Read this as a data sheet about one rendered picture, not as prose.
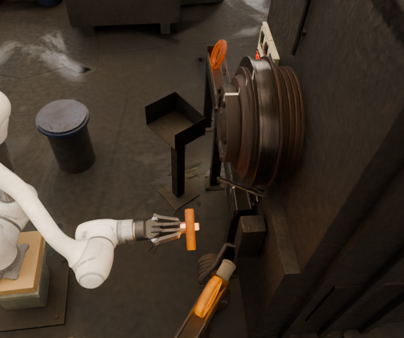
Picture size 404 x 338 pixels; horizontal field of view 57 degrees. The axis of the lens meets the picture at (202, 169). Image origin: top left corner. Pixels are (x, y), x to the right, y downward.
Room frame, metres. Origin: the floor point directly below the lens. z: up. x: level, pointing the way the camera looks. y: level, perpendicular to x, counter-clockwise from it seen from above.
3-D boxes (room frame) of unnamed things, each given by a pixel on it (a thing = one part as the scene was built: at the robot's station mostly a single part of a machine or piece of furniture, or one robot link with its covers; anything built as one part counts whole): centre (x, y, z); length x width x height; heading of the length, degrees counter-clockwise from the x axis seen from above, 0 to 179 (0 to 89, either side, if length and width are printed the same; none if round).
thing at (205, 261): (0.65, -0.09, 0.27); 0.22 x 0.13 x 0.53; 8
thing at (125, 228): (0.67, 0.26, 0.83); 0.09 x 0.06 x 0.09; 8
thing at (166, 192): (1.44, 0.16, 0.36); 0.26 x 0.20 x 0.72; 43
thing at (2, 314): (0.70, 0.89, 0.16); 0.40 x 0.40 x 0.31; 10
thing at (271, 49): (1.34, -0.23, 1.15); 0.26 x 0.02 x 0.18; 8
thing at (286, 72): (1.00, -0.26, 1.11); 0.47 x 0.10 x 0.47; 8
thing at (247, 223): (0.76, -0.22, 0.68); 0.11 x 0.08 x 0.24; 98
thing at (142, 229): (0.68, 0.19, 0.83); 0.09 x 0.08 x 0.07; 98
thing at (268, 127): (0.99, -0.17, 1.11); 0.47 x 0.06 x 0.47; 8
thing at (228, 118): (0.98, -0.08, 1.11); 0.28 x 0.06 x 0.28; 8
